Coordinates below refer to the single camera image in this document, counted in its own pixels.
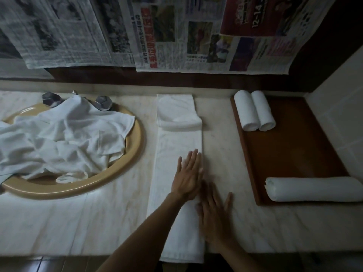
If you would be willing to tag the beige round sink basin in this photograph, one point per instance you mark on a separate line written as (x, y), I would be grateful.
(129, 155)

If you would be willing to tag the small rolled white towel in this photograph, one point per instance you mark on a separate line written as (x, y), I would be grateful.
(264, 110)
(246, 110)

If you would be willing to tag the person's left middle finger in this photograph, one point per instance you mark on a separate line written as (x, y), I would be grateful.
(194, 161)

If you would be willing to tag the large rolled white towel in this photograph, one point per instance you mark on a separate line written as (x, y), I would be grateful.
(312, 189)

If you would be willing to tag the crumpled white towel heap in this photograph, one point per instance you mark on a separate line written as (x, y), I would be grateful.
(65, 141)

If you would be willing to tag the person's right little finger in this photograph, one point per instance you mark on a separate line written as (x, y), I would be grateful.
(228, 201)

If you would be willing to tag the long white towel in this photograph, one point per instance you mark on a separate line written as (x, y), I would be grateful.
(175, 144)

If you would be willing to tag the person's left forearm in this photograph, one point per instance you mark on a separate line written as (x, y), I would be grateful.
(141, 235)

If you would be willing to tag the colourful newspaper sheet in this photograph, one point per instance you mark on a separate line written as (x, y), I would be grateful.
(215, 33)

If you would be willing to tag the person's right hand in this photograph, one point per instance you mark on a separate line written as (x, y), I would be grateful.
(217, 226)

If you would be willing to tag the person's right forearm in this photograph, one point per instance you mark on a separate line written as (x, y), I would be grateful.
(236, 259)

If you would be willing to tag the black and white newspaper sheet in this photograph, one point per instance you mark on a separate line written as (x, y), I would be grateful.
(62, 28)

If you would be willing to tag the brown wooden tray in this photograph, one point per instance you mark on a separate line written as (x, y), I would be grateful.
(295, 150)

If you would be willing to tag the person's left hand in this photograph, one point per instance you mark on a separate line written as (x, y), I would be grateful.
(185, 182)

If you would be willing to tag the person's left little finger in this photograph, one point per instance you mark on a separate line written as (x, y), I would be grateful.
(179, 167)

